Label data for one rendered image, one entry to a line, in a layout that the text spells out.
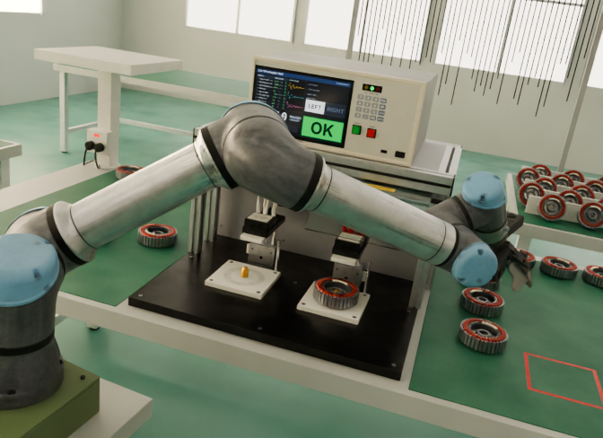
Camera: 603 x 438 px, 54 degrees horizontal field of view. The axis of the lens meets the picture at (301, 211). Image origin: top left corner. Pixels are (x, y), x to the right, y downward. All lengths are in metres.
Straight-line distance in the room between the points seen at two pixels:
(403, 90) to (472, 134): 6.37
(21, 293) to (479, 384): 0.91
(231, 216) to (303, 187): 0.92
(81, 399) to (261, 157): 0.50
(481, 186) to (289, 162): 0.41
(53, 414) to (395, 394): 0.64
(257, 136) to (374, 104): 0.62
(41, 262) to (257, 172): 0.34
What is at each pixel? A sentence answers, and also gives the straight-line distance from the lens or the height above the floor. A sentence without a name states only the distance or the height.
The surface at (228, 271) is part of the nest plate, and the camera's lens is 1.55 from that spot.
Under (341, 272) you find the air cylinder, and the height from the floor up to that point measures 0.80.
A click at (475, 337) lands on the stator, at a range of 1.46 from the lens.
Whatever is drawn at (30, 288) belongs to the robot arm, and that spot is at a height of 1.02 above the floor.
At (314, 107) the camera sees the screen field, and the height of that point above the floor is 1.22.
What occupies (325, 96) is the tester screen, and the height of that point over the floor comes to 1.25.
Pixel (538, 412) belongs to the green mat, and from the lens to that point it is 1.33.
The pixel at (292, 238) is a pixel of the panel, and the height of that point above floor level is 0.81.
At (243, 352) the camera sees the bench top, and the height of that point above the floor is 0.74.
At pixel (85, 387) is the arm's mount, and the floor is 0.82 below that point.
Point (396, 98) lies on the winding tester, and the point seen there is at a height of 1.27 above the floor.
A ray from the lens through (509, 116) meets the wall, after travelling 7.77.
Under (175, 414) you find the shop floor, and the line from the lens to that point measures 2.32.
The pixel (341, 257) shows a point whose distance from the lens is 1.47.
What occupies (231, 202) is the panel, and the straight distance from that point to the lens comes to 1.76.
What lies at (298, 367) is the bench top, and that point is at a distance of 1.28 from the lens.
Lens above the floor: 1.45
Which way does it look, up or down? 19 degrees down
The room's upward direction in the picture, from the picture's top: 8 degrees clockwise
